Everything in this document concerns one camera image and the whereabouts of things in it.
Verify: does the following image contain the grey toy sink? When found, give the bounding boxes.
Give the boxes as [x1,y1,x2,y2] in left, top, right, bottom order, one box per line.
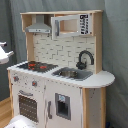
[52,67,92,81]

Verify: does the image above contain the black stovetop red burners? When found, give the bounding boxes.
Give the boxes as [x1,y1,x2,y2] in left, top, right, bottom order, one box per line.
[20,61,56,72]

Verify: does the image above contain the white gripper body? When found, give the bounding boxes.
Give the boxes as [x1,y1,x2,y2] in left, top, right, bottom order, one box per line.
[0,42,14,64]

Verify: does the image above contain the white fridge door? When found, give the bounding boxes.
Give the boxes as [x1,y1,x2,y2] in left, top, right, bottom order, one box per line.
[45,81,82,128]

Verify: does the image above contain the right red stove knob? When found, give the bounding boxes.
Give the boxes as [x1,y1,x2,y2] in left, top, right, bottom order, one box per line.
[32,81,37,87]

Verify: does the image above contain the red stove knob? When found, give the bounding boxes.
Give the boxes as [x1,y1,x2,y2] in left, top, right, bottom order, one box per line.
[13,76,19,82]
[32,81,37,87]

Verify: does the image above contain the black toy faucet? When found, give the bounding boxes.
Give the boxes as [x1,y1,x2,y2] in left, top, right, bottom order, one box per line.
[76,50,94,70]

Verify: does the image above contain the white wooden toy kitchen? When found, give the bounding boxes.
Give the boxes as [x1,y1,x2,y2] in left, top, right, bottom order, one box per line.
[8,10,115,128]

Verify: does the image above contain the left red stove knob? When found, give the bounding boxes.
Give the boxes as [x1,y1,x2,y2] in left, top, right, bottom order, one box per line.
[13,76,19,82]

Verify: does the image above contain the grey range hood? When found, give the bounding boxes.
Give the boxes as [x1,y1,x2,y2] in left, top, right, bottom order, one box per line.
[25,14,51,34]

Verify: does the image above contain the oven door with window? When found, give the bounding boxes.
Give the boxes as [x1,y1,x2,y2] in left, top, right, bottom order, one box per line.
[18,90,38,123]

